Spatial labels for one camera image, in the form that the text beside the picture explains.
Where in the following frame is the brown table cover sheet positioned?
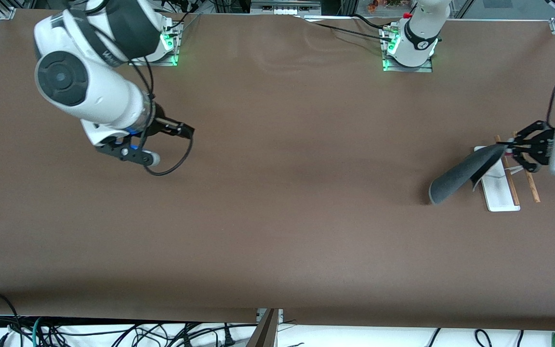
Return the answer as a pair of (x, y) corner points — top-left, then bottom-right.
(0, 9), (555, 332)

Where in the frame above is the brown table support beam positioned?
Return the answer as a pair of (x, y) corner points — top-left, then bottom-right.
(246, 308), (280, 347)

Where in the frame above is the long black table cable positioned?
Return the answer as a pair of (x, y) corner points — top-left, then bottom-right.
(297, 15), (394, 43)

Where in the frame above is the pink and grey towel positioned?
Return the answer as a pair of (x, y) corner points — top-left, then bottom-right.
(428, 143), (510, 206)

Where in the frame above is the grey metal connector box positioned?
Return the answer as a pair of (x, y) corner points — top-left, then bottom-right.
(250, 0), (322, 16)

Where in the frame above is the orange colourful background item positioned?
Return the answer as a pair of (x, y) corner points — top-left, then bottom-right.
(367, 0), (406, 13)

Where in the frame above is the black plug cable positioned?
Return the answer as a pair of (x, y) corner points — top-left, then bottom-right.
(212, 324), (238, 347)

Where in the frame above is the teal floor cable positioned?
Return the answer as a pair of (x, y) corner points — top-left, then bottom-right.
(31, 317), (44, 347)

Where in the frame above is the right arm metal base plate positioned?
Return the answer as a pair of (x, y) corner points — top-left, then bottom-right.
(128, 17), (183, 67)

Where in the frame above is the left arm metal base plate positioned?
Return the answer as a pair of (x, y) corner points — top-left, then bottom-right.
(380, 24), (434, 73)

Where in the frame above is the short black table cable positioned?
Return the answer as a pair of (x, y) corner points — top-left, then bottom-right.
(351, 13), (390, 29)

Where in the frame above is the small metal beam bracket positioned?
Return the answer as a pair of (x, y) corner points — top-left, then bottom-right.
(256, 308), (284, 324)

